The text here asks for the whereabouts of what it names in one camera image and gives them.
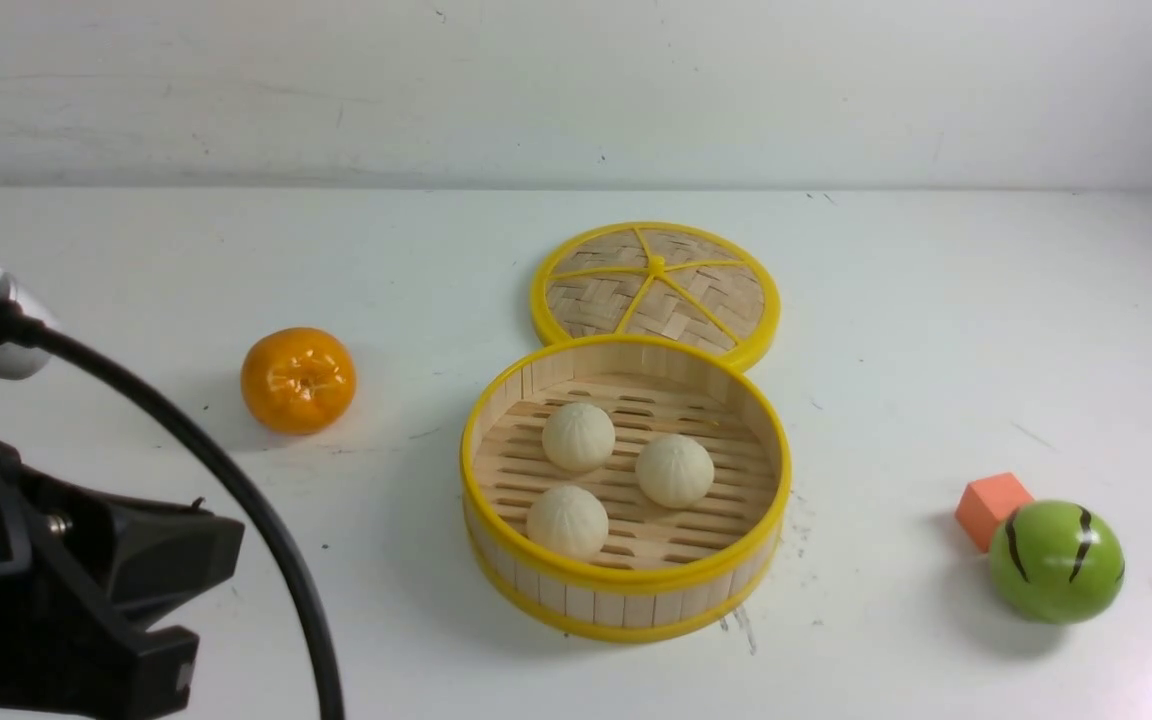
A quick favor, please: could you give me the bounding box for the white toy bun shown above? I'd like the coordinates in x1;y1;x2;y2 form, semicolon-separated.
635;434;717;510
525;484;611;561
541;402;616;473

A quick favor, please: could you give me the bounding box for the yellow woven steamer lid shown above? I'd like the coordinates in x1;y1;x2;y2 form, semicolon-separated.
526;222;782;372

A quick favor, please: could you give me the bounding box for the orange foam cube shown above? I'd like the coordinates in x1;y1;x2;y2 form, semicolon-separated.
954;471;1034;553

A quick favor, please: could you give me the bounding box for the black camera cable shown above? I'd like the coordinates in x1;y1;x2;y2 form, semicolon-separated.
0;290;347;720

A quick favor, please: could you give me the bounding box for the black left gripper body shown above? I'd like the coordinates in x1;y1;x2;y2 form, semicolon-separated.
0;441;244;719

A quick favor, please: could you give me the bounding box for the green striped toy melon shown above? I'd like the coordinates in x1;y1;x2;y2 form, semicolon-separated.
988;500;1126;626

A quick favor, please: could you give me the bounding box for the orange toy tangerine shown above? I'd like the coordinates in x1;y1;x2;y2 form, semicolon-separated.
238;327;358;435

